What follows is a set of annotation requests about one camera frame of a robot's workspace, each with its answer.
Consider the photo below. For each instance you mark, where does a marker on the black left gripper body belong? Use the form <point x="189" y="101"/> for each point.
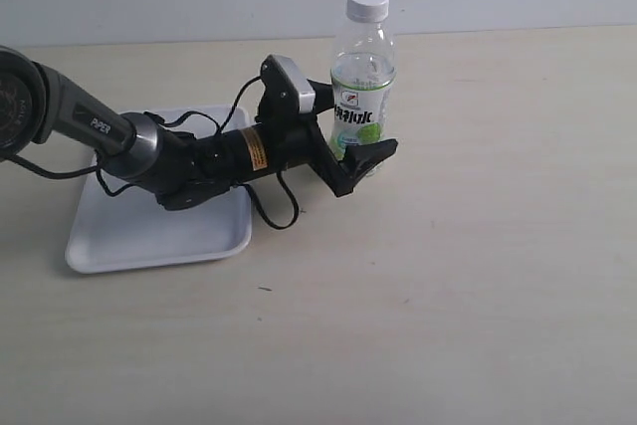
<point x="271" y="146"/>

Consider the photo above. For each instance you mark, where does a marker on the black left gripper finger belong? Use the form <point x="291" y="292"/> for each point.
<point x="324" y="97"/>
<point x="359" y="160"/>

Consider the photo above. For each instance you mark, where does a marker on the clear labelled drink bottle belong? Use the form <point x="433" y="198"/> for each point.
<point x="362" y="74"/>

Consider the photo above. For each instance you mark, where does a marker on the white bottle cap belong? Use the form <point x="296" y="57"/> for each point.
<point x="367" y="11"/>

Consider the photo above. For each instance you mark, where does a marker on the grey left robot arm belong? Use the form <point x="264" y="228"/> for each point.
<point x="181" y="170"/>

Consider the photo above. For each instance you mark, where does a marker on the white plastic tray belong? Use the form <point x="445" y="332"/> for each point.
<point x="132" y="231"/>

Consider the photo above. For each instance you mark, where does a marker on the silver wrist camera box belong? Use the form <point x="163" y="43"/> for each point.
<point x="287" y="92"/>

